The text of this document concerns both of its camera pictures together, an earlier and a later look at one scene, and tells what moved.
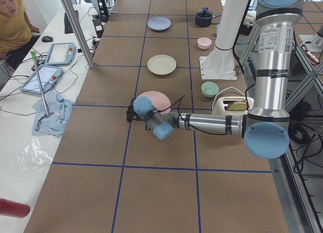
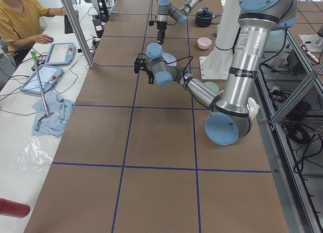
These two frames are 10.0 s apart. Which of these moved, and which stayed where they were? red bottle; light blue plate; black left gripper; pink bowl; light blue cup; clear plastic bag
Moved: light blue plate; black left gripper
Stayed: clear plastic bag; light blue cup; pink bowl; red bottle
